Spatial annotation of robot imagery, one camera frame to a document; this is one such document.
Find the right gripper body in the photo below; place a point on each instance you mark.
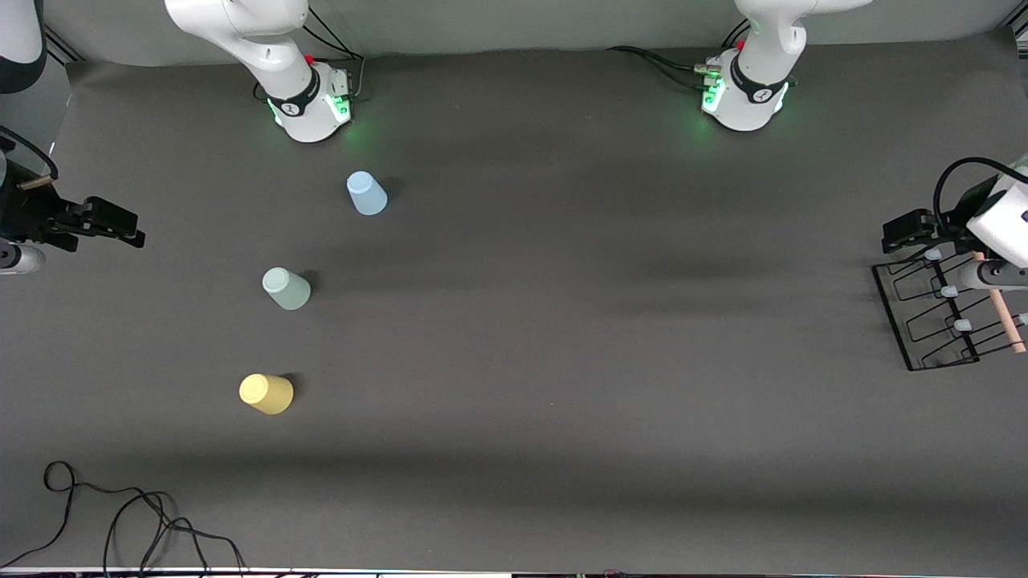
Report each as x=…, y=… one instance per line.
x=24, y=213

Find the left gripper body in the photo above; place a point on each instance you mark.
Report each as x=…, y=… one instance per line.
x=958, y=217

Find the pale green plastic cup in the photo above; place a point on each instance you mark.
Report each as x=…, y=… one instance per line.
x=287, y=291

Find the yellow plastic cup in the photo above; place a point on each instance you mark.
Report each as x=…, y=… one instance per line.
x=265, y=393

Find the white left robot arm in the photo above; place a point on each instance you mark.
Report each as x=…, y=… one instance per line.
x=763, y=40

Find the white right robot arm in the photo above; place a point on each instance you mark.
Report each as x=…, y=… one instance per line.
x=265, y=48

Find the light blue plastic cup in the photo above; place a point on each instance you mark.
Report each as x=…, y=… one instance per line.
x=367, y=197

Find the dark grey table mat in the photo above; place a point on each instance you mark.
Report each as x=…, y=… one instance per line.
x=562, y=401

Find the black metal frame rail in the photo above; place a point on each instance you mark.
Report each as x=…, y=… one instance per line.
x=64, y=50

